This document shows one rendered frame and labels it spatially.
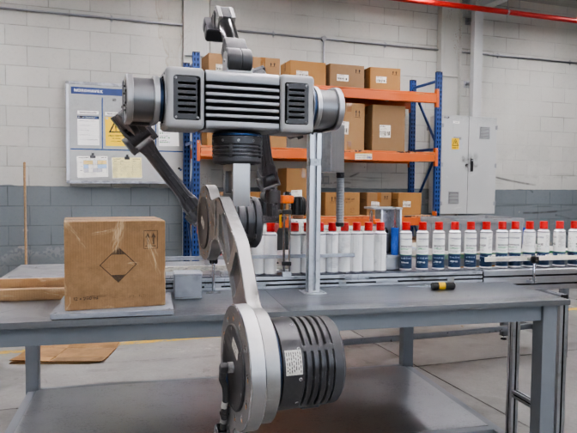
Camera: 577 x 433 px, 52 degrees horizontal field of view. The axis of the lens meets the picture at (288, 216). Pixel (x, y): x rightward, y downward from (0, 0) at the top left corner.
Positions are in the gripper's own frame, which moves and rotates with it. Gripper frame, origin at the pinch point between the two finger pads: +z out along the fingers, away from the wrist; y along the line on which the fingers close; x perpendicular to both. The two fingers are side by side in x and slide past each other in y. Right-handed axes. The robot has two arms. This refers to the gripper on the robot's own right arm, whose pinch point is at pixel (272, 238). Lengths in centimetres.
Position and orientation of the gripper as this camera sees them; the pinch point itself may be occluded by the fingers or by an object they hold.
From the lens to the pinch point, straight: 242.6
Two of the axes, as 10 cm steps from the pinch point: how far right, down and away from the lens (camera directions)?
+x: 2.4, 0.5, -9.7
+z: -0.2, 10.0, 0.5
